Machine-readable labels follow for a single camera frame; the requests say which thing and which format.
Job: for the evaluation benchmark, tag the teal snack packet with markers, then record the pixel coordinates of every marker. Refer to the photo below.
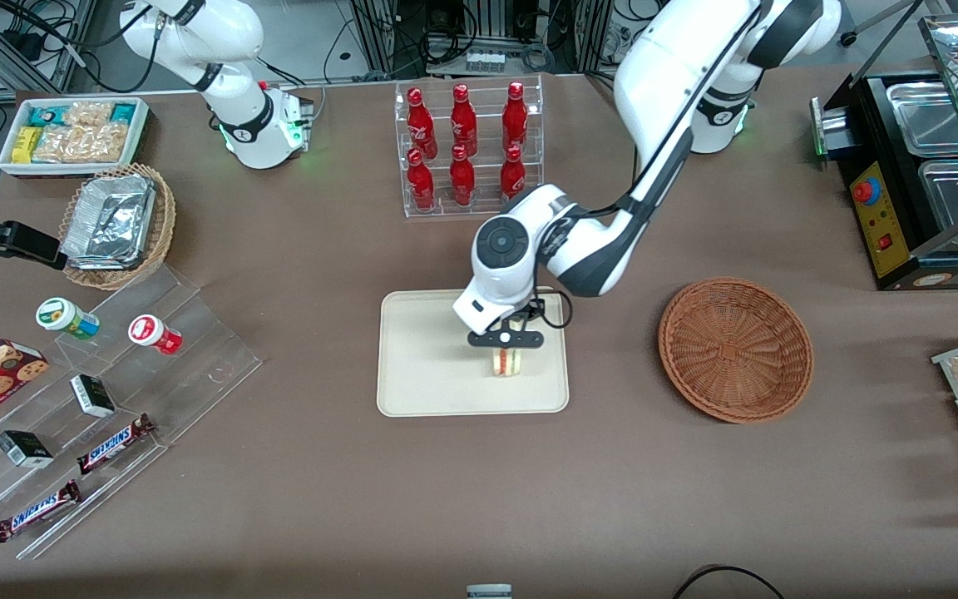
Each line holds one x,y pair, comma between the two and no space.
122,112
46,115

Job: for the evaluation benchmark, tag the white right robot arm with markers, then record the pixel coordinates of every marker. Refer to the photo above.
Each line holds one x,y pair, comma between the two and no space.
238,125

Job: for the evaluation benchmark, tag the stack of foil trays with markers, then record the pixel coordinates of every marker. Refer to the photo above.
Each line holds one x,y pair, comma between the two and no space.
109,220

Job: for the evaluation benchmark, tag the clear acrylic step display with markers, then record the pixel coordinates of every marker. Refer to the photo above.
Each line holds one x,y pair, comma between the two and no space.
196,358

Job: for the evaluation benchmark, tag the Snickers chocolate bar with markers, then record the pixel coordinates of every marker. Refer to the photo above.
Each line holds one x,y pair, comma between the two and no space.
113,445
37,512

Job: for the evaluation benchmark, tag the green lid snack cup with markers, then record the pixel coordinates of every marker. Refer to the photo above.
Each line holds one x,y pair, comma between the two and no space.
63,316

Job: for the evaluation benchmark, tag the black tripod pole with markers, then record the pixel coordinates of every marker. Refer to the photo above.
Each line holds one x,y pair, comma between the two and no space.
878,23

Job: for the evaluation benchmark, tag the brown round wicker basket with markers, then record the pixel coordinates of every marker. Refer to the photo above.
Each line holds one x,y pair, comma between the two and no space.
737,349

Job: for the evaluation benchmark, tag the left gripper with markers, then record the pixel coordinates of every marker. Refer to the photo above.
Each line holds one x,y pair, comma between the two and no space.
525,313

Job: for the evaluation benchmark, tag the small black carton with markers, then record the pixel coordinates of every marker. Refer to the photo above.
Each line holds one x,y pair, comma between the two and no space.
93,396
23,449

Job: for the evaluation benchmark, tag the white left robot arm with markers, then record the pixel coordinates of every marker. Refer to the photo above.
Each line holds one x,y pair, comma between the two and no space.
670,75

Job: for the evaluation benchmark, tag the red cola bottle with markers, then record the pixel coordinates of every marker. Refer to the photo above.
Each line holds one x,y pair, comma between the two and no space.
462,179
421,183
515,116
422,125
513,175
463,121

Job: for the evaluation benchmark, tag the clear acrylic bottle rack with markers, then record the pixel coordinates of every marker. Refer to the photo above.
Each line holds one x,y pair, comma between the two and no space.
487,208

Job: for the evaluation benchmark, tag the black food warmer yellow panel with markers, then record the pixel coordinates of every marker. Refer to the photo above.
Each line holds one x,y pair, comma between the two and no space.
878,216

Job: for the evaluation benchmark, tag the cream plastic serving tray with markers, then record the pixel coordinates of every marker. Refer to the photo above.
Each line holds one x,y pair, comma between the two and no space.
429,366

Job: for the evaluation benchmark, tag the yellow snack packet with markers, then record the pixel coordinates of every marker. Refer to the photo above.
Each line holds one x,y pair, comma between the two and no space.
26,146

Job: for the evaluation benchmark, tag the white snack bin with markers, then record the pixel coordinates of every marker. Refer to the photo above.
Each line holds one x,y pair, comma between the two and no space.
9,166

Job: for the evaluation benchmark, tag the grey white device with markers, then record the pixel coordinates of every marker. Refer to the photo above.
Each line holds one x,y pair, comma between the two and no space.
489,592

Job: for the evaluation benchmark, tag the tan wicker basket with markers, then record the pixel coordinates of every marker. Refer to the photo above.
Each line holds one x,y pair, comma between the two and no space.
165,225

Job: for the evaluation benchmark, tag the clear bag of puffed snacks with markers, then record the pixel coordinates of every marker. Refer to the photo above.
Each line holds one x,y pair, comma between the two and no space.
59,144
105,143
88,114

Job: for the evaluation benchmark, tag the white power strip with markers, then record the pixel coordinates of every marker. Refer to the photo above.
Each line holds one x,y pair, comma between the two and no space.
485,61

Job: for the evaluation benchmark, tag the red lid snack cup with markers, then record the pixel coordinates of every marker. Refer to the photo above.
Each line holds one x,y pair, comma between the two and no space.
153,333

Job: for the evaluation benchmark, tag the triangle sandwich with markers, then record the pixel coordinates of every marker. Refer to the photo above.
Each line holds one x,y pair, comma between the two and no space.
506,362

